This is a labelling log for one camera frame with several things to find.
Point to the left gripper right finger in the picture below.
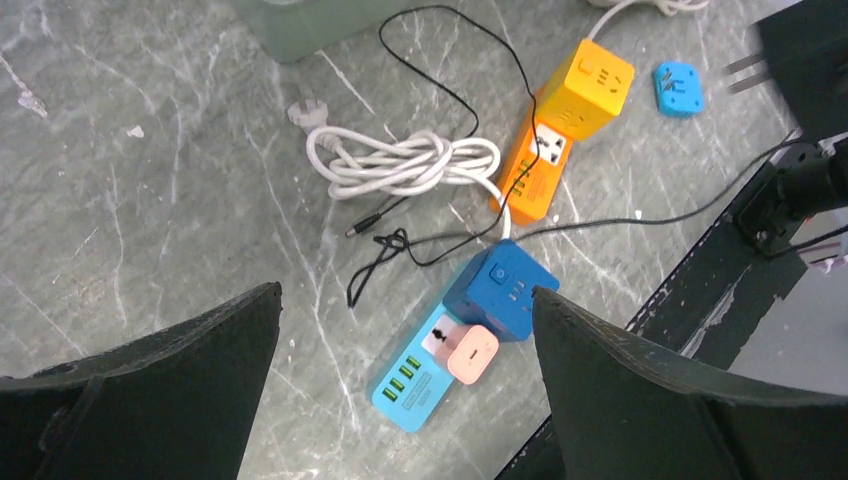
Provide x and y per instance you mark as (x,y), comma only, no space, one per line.
(624,407)

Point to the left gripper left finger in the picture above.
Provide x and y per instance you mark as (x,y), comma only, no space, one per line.
(179,403)

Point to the pink small block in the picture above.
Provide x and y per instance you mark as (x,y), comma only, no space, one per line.
(465,351)

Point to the blue cube socket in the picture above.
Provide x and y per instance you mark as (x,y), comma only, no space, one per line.
(495,289)

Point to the teal power strip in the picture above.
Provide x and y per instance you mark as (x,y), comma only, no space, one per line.
(411,386)

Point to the orange power strip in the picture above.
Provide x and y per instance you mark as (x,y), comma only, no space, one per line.
(533,168)

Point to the yellow cube socket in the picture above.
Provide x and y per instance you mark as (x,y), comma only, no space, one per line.
(586,91)

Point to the black power adapter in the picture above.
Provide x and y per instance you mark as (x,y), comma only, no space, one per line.
(804,50)

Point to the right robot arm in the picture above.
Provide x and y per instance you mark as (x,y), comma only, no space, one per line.
(805,181)

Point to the light blue flat adapter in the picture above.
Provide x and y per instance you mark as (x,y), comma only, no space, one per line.
(678,89)

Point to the translucent green storage box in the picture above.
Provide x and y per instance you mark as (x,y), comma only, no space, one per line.
(290,30)

